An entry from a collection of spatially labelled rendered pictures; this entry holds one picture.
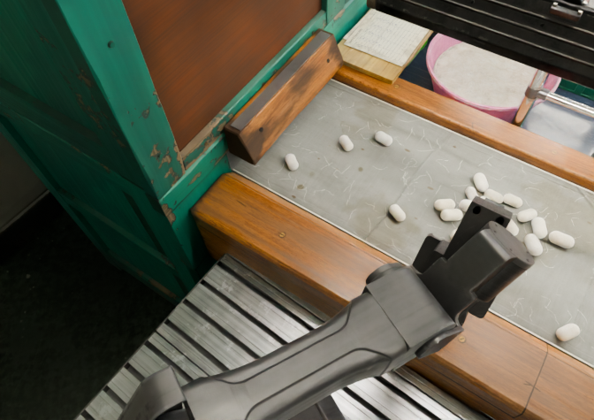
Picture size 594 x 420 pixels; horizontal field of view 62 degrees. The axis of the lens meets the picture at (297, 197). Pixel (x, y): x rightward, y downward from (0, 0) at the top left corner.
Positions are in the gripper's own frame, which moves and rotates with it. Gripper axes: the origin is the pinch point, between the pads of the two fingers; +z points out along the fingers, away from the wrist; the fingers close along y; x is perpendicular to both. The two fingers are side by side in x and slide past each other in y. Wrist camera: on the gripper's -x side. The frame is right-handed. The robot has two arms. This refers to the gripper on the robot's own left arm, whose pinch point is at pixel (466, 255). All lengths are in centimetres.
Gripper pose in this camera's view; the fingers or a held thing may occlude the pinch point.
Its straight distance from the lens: 71.6
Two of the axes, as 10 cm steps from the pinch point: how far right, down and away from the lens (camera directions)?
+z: 4.5, -1.9, 8.7
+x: -3.3, 8.7, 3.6
